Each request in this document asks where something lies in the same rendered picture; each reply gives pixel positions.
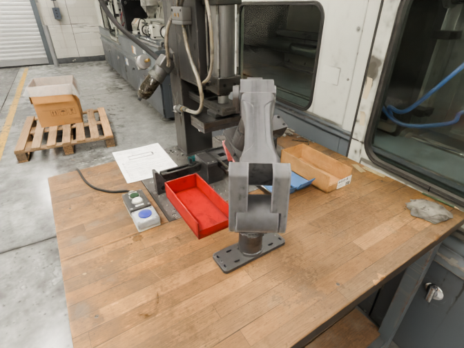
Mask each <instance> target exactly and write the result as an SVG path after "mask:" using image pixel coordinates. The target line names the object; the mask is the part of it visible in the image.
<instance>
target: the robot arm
mask: <svg viewBox="0 0 464 348"><path fill-rule="evenodd" d="M276 94H277V93H276V86H274V80H273V79H262V77H247V79H241V80H240V85H236V86H233V107H236V113H239V114H240V116H241V119H240V122H239V124H238V127H235V128H230V129H227V130H224V131H223V134H222V135H224V136H225V137H226V139H225V140H224V141H223V142H222V144H223V147H224V150H225V153H226V156H227V159H228V161H231V160H233V162H229V232H235V233H239V241H238V242H237V243H235V244H232V245H231V246H228V247H226V248H224V249H222V250H220V251H217V252H215V253H214V254H213V259H214V261H215V262H216V264H217V265H218V266H219V268H220V269H221V270H222V272H223V273H225V274H228V273H230V272H232V271H235V270H236V269H239V268H240V267H243V266H244V265H246V264H248V263H250V262H252V261H254V260H256V259H258V258H260V257H262V256H264V255H266V254H268V253H270V252H272V251H274V250H276V249H277V248H279V247H281V246H283V245H284V244H285V239H284V238H283V237H282V236H280V235H279V233H285V231H286V227H287V215H288V208H289V195H290V188H291V164H290V163H280V158H279V156H278V154H277V152H276V148H275V145H274V140H275V139H276V138H277V137H279V136H282V135H283V134H284V132H285V131H286V129H287V127H288V126H287V124H286V123H285V122H284V120H283V119H282V118H281V116H280V115H279V114H278V115H273V114H274V110H275V103H276ZM249 185H253V186H272V195H265V194H248V189H249Z"/></svg>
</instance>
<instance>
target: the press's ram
mask: <svg viewBox="0 0 464 348"><path fill-rule="evenodd" d="M203 93H204V106H205V107H207V108H209V109H208V110H207V112H205V113H200V114H198V115H191V124H192V125H193V126H194V127H196V128H197V129H198V130H199V132H203V133H210V132H213V131H218V130H224V129H225V128H230V127H234V126H238V124H239V122H240V119H241V116H240V114H239V113H236V107H233V100H232V99H229V95H230V93H223V94H222V95H221V97H218V95H216V93H215V92H213V91H211V92H208V91H207V90H206V89H203ZM188 95H189V98H191V99H192V100H194V101H196V102H198V103H200V94H199V90H192V91H189V92H188Z"/></svg>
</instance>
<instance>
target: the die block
mask: <svg viewBox="0 0 464 348"><path fill-rule="evenodd" d="M195 161H197V162H199V163H201V169H200V171H199V172H197V174H198V175H199V176H200V177H201V178H202V179H203V180H204V181H205V182H206V183H207V184H212V183H215V182H219V181H221V180H223V170H222V169H221V168H219V167H218V165H217V164H216V165H213V166H209V167H207V166H205V165H204V164H203V163H202V162H201V161H199V159H198V158H195ZM229 162H233V160H231V161H227V162H224V163H225V164H226V165H227V166H229Z"/></svg>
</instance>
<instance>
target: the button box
mask: <svg viewBox="0 0 464 348"><path fill-rule="evenodd" d="M76 171H78V173H79V175H80V176H81V178H82V180H83V181H84V182H85V183H86V184H87V185H89V186H90V187H91V188H93V189H96V190H98V191H103V192H107V193H125V192H127V193H125V194H123V195H122V199H123V201H124V204H125V206H126V208H127V210H128V212H129V214H130V216H131V217H132V215H131V213H132V212H135V211H138V210H141V209H145V208H147V207H150V206H151V203H150V202H149V200H148V198H147V197H146V195H145V194H144V192H143V190H141V189H139V190H136V191H129V190H118V191H110V190H106V189H102V188H97V187H95V186H93V185H92V184H90V183H89V182H88V181H87V180H86V179H85V178H84V176H83V175H82V174H81V171H80V170H79V169H78V168H76ZM134 192H136V193H139V197H140V198H141V199H142V201H141V202H140V203H133V198H130V194H131V193H134Z"/></svg>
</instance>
